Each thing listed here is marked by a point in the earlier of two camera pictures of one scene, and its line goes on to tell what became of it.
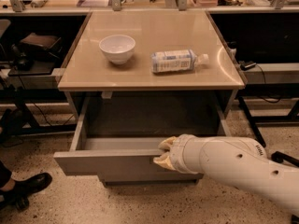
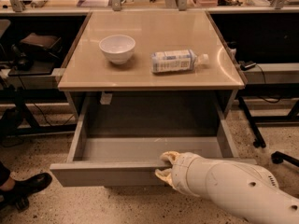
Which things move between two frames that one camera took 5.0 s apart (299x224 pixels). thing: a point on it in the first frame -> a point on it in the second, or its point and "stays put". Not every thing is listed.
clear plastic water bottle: (174, 61) stays put
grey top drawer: (117, 135) stays put
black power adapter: (245, 65) stays put
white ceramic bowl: (118, 48) stays put
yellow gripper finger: (166, 144) -> (172, 155)
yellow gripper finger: (164, 161) -> (166, 175)
